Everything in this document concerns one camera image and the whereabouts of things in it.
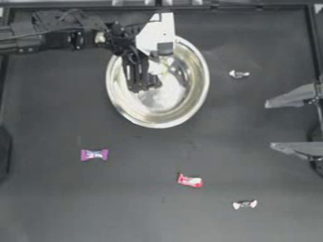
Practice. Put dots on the green candy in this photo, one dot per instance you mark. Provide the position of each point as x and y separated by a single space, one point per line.
166 67

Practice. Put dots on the black white Tootsie candy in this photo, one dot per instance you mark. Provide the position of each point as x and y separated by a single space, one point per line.
238 74
244 204

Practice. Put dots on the purple candy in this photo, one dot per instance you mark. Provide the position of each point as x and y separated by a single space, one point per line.
94 154

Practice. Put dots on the red candy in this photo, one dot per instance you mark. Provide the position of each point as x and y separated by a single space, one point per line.
189 181

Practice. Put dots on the steel bowl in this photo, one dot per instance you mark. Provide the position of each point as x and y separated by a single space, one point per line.
168 107

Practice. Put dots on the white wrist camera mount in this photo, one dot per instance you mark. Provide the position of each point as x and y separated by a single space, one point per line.
154 31

